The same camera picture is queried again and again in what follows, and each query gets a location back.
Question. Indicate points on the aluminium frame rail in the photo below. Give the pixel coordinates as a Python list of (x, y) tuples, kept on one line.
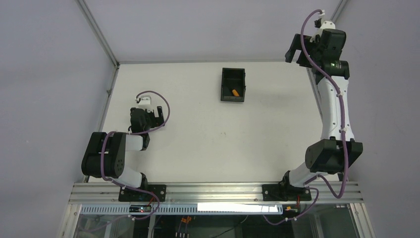
[(194, 192)]

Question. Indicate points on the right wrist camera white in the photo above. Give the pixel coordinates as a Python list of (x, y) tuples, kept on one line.
[(322, 25)]

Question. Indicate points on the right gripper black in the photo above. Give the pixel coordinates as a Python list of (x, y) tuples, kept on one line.
[(298, 48)]

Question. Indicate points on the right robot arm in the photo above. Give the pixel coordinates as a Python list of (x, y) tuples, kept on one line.
[(329, 76)]

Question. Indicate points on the black plastic bin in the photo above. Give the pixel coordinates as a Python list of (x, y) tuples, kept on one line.
[(235, 78)]

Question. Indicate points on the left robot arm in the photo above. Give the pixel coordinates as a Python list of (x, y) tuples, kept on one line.
[(104, 157)]

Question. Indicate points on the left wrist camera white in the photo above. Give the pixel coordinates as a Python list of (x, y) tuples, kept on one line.
[(145, 103)]

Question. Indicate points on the orange black screwdriver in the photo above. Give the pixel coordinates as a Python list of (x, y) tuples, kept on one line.
[(230, 92)]

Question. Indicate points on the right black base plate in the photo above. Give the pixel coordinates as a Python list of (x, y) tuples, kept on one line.
[(278, 192)]

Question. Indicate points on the small electronics board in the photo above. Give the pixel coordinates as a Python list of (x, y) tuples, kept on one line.
[(140, 209)]

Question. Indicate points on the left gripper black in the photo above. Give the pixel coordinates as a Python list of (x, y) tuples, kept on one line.
[(155, 117)]

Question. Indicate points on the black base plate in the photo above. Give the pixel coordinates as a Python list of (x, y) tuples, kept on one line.
[(129, 195), (278, 192)]

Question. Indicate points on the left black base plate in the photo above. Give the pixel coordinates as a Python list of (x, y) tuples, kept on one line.
[(129, 195)]

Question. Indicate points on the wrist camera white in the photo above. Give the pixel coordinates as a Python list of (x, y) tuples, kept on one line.
[(145, 103), (322, 25)]

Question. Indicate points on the white slotted cable duct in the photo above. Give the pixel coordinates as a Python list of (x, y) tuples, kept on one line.
[(189, 209)]

